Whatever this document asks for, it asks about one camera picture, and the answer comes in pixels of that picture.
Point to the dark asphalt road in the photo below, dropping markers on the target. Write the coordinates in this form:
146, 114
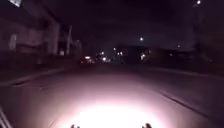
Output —
113, 86

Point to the vehicle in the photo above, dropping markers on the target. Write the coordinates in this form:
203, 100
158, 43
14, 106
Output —
87, 60

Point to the kerb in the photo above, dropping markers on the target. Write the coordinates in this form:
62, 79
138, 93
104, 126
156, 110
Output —
31, 76

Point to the robot's own part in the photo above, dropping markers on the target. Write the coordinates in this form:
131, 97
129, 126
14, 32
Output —
75, 126
146, 125

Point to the pole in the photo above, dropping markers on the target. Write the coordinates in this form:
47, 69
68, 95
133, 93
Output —
69, 40

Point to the building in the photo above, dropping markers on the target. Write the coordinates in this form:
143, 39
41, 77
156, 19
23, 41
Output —
30, 30

